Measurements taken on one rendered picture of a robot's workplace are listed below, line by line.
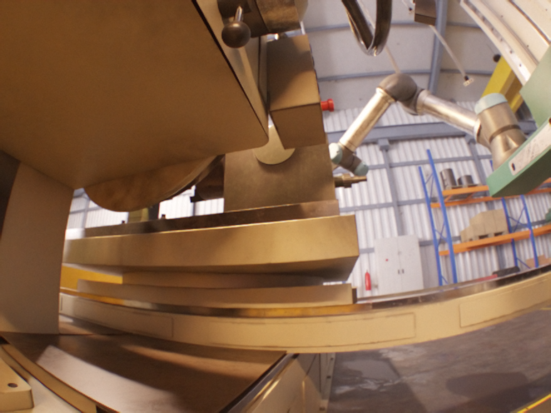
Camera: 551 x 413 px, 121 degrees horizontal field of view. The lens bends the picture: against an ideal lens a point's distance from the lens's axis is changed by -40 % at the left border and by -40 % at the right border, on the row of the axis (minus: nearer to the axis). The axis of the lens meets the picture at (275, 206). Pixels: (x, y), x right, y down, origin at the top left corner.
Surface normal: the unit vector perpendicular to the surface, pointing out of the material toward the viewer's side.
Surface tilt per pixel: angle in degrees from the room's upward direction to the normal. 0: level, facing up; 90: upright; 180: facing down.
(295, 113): 180
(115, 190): 90
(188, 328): 90
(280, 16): 166
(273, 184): 90
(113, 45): 180
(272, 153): 90
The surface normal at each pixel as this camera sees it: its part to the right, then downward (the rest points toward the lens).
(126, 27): 0.03, 0.94
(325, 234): -0.25, -0.32
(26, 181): 0.97, -0.11
